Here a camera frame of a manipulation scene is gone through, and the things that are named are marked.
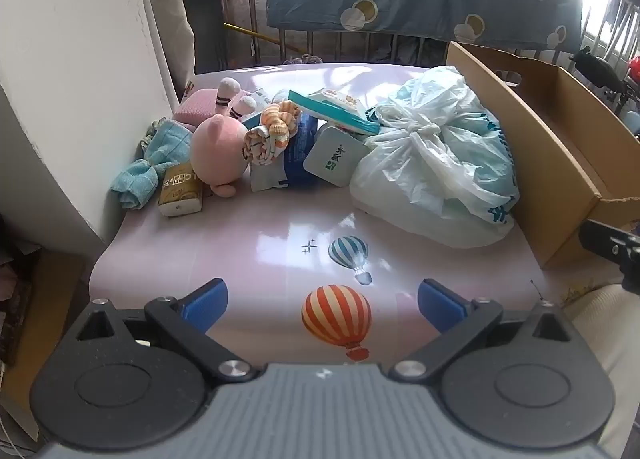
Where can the teal and white tissue pack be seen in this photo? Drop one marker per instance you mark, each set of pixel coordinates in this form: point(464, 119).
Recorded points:
point(335, 106)

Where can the blue wipes packet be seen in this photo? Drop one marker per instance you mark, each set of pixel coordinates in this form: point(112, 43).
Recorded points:
point(300, 154)

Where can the pink plush toy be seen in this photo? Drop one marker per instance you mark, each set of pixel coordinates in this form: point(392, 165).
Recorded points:
point(217, 149)

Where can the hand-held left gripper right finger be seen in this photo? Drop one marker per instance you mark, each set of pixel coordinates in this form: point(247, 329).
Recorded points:
point(441, 305)

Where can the cream padded furniture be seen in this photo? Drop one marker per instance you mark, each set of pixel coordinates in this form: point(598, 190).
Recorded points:
point(75, 89)

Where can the red plastic bag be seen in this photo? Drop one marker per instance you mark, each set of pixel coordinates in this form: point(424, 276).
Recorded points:
point(634, 64)

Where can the tied white plastic bag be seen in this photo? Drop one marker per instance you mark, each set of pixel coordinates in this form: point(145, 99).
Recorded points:
point(435, 164)

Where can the cardboard box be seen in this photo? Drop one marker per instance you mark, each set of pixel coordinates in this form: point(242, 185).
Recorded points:
point(550, 139)

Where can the white packet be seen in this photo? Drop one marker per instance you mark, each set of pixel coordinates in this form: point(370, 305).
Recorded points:
point(265, 176)

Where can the black equipment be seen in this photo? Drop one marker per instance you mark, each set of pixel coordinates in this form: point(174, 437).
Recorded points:
point(595, 66)

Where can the yellow stick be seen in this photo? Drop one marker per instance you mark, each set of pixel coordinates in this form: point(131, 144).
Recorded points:
point(250, 33)

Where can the grey lidded cup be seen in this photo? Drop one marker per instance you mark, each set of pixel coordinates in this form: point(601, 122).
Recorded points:
point(332, 156)

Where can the gold tissue packet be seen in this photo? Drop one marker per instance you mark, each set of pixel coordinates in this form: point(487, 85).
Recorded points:
point(180, 189)

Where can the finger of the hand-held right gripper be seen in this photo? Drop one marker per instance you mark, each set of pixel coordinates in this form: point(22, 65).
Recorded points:
point(607, 241)

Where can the light blue waffle cloth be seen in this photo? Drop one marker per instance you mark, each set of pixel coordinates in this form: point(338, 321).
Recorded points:
point(150, 174)

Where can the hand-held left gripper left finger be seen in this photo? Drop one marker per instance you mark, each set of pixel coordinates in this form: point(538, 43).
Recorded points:
point(205, 303)

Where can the orange striped socks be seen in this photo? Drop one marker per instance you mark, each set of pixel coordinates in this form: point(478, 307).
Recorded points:
point(272, 131)

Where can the metal railing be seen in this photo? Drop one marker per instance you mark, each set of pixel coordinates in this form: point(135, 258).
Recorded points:
point(253, 14)

